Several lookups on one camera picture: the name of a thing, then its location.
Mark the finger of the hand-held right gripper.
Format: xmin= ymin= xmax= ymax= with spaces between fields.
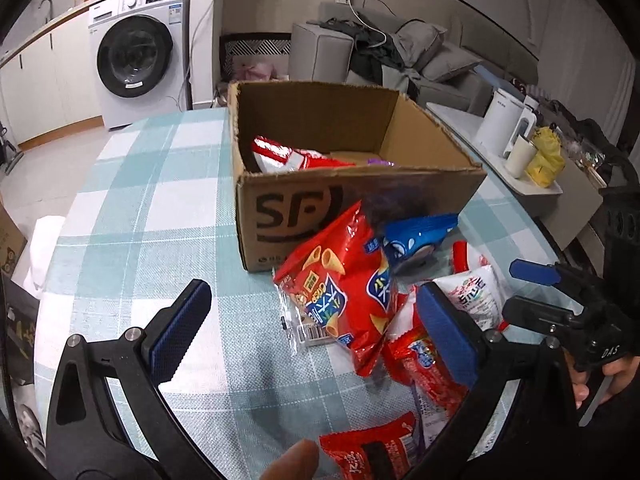
xmin=501 ymin=296 xmax=591 ymax=348
xmin=509 ymin=258 xmax=601 ymax=306

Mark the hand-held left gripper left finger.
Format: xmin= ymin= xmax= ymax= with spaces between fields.
xmin=45 ymin=279 xmax=226 ymax=480

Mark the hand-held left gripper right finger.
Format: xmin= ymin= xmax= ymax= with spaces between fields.
xmin=405 ymin=282 xmax=571 ymax=480

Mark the red crinkled snack packet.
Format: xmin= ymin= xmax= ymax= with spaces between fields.
xmin=382 ymin=285 xmax=471 ymax=416

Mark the blue cookie packet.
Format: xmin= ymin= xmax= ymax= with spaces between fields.
xmin=382 ymin=212 xmax=460 ymax=276

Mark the large red snack bag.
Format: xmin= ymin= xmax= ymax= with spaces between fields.
xmin=272 ymin=200 xmax=401 ymax=378

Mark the red snack packet black stripe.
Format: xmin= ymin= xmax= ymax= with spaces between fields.
xmin=319 ymin=411 xmax=426 ymax=480

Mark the brown cardboard box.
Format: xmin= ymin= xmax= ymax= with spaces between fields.
xmin=227 ymin=80 xmax=488 ymax=273

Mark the person's right hand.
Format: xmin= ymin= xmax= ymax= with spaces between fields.
xmin=562 ymin=350 xmax=640 ymax=411

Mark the person's left hand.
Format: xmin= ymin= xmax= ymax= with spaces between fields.
xmin=255 ymin=439 xmax=321 ymax=480

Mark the yellow bag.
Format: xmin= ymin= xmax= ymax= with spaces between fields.
xmin=525 ymin=127 xmax=566 ymax=188

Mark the white cup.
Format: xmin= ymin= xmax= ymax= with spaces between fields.
xmin=504 ymin=137 xmax=537 ymax=178

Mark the white electric kettle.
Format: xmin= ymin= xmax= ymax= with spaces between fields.
xmin=474 ymin=88 xmax=526 ymax=157

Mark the white side table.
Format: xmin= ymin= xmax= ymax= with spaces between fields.
xmin=425 ymin=102 xmax=606 ymax=251

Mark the printed cardboard box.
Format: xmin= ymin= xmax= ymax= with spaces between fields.
xmin=0 ymin=205 xmax=28 ymax=276

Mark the red and white snack packet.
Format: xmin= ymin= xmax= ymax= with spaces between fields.
xmin=251 ymin=135 xmax=356 ymax=175

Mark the grey pillow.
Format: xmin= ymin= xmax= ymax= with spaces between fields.
xmin=422 ymin=42 xmax=481 ymax=83
xmin=392 ymin=19 xmax=448 ymax=68

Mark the dark clothes pile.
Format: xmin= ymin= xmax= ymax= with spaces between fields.
xmin=320 ymin=17 xmax=421 ymax=96

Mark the pink bag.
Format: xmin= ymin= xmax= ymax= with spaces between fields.
xmin=235 ymin=57 xmax=278 ymax=81

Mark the white washing machine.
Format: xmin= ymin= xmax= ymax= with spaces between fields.
xmin=87 ymin=0 xmax=193 ymax=131

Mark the white counter cabinet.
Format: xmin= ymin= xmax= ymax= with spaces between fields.
xmin=0 ymin=7 xmax=103 ymax=146

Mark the black patterned basket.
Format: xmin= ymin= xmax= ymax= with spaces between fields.
xmin=219 ymin=33 xmax=292 ymax=83

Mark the grey sofa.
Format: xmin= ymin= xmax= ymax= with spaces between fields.
xmin=290 ymin=2 xmax=541 ymax=116

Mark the white cable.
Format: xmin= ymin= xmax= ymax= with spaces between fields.
xmin=345 ymin=0 xmax=388 ymax=48

